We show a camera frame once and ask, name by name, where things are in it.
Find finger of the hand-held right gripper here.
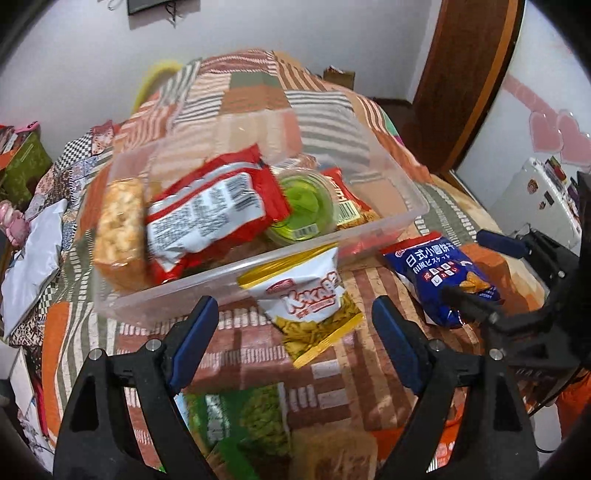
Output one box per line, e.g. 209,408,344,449
476,228,555,280
440,285,557,343

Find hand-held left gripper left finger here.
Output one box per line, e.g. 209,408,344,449
53,295,220,480

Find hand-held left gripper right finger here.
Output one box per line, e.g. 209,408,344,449
372,295,541,480

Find blue biscuit packet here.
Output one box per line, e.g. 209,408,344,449
381,231,505,329

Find yellow white snack packet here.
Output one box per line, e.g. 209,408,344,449
237,244,365,369

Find red white snack packet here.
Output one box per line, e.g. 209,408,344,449
145,144,293,287

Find square cracker packet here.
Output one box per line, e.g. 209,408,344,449
93,178,156,293

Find red yellow snack packet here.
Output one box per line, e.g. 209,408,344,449
321,167,382,232

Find green jelly cup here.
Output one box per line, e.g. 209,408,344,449
264,170,341,246

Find clear plastic container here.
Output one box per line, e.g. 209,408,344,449
92,104,431,322

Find white mini fridge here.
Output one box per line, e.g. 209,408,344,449
486,157,583,252

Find green snack packet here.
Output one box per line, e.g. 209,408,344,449
185,383,293,480

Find pink heart stickers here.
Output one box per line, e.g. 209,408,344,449
529,109,591,156

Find brown cake packet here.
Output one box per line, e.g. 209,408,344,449
288,425,378,480

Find wooden door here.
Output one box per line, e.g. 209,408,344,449
410,0,527,186

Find pile of papers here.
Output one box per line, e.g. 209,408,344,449
0,342,57,464

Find white cloth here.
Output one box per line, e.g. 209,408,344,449
0,198,70,339

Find white sliding wardrobe door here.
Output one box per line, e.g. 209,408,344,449
455,0,591,243

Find checkered patchwork blanket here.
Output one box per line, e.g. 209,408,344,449
7,121,116,347

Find pink toy figure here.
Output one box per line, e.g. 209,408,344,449
0,199,31,248

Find small cardboard box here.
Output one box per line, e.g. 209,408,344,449
322,66,356,91

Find green storage box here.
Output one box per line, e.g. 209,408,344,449
0,131,53,205

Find striped patchwork quilt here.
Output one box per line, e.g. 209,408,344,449
41,48,557,480

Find small black wall screen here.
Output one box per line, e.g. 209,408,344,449
127,0,170,16

